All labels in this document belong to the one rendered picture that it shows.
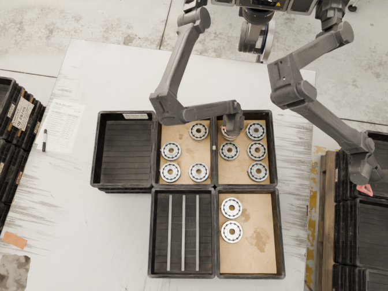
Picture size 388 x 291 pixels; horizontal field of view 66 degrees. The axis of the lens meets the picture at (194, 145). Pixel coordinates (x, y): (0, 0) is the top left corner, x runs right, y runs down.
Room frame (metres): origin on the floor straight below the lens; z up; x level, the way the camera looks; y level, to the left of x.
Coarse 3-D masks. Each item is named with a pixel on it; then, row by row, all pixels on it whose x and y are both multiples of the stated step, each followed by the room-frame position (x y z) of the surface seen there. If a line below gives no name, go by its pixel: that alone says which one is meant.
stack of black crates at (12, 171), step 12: (0, 144) 0.73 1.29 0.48; (12, 144) 0.77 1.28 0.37; (0, 156) 0.66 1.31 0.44; (12, 156) 0.70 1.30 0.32; (24, 156) 0.73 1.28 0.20; (0, 168) 0.59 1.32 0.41; (12, 168) 0.62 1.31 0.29; (0, 180) 0.52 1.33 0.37; (12, 180) 0.54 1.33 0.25; (0, 192) 0.45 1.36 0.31; (12, 192) 0.47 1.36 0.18
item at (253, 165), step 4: (252, 164) 0.36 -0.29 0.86; (256, 164) 0.36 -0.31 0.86; (260, 164) 0.36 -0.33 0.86; (264, 164) 0.35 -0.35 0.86; (252, 168) 0.34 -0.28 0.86; (264, 168) 0.33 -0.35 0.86; (248, 172) 0.32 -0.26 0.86; (252, 172) 0.32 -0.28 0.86; (264, 172) 0.31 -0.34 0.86; (252, 176) 0.30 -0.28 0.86; (256, 176) 0.29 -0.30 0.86; (260, 176) 0.29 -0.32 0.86; (264, 176) 0.29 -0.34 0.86; (256, 180) 0.27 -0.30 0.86; (260, 180) 0.27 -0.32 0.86
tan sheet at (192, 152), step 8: (168, 128) 0.61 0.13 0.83; (176, 128) 0.60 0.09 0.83; (184, 128) 0.60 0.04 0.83; (208, 128) 0.58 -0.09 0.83; (168, 136) 0.56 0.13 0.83; (176, 136) 0.55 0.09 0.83; (184, 136) 0.55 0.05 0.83; (208, 136) 0.54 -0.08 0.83; (184, 144) 0.51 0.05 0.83; (192, 144) 0.50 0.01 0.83; (200, 144) 0.50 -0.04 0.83; (208, 144) 0.49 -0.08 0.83; (184, 152) 0.46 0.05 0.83; (192, 152) 0.46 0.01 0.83; (200, 152) 0.45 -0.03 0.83; (208, 152) 0.45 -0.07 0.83; (184, 160) 0.42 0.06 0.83; (192, 160) 0.42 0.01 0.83; (200, 160) 0.41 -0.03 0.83; (208, 160) 0.41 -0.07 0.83; (184, 168) 0.38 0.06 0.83; (208, 168) 0.36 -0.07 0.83; (160, 176) 0.34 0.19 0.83; (184, 176) 0.33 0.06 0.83; (208, 176) 0.32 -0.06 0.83
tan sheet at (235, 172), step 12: (252, 120) 0.61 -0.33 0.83; (264, 120) 0.60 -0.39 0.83; (240, 144) 0.48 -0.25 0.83; (264, 144) 0.47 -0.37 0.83; (240, 156) 0.41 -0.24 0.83; (228, 168) 0.36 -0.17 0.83; (240, 168) 0.35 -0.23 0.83; (228, 180) 0.29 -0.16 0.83; (240, 180) 0.29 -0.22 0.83; (264, 180) 0.28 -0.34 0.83
